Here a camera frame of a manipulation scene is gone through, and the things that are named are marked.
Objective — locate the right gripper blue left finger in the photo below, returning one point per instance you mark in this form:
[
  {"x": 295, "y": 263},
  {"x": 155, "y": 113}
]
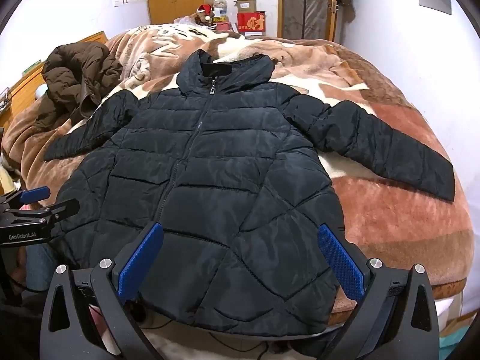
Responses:
[{"x": 134, "y": 261}]

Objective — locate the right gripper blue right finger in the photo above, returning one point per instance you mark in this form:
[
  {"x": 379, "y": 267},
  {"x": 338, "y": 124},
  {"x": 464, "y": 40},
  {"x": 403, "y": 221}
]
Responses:
[{"x": 346, "y": 261}]

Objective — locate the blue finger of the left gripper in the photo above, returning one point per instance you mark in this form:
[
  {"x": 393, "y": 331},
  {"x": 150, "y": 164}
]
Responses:
[
  {"x": 33, "y": 195},
  {"x": 63, "y": 210}
]

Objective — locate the black puffer jacket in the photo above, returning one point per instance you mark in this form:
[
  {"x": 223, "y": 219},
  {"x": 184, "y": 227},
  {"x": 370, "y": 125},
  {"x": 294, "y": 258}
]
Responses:
[{"x": 227, "y": 162}]

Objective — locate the wooden bedside desk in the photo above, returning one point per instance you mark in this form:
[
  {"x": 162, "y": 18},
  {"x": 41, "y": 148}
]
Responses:
[{"x": 22, "y": 94}]

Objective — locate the brown puffer coat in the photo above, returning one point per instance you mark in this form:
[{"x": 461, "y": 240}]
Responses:
[{"x": 78, "y": 76}]

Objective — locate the santa hat plush toy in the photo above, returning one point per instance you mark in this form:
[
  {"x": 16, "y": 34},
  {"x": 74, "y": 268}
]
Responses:
[{"x": 204, "y": 15}]

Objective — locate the red gift box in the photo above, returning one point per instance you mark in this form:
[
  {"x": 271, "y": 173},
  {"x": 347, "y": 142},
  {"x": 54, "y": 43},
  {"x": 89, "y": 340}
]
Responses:
[{"x": 251, "y": 22}]

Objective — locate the brown cardboard box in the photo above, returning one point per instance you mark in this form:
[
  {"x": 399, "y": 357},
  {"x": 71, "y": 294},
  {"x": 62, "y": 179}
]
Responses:
[{"x": 245, "y": 6}]

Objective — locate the wooden framed door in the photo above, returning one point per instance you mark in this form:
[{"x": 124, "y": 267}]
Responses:
[{"x": 307, "y": 19}]

